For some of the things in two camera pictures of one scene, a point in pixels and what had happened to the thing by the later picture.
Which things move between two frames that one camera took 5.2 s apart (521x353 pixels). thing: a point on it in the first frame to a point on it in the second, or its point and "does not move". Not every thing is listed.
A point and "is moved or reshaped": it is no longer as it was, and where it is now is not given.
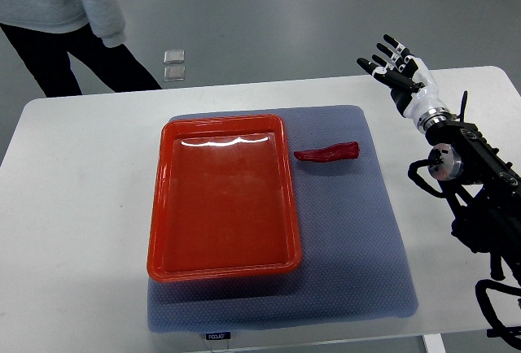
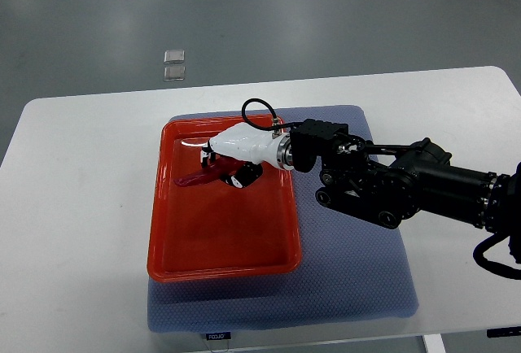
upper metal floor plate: [173, 56] does not move
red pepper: [349, 150] is moved or reshaped
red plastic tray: [223, 203] does not move
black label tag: [218, 336] does not move
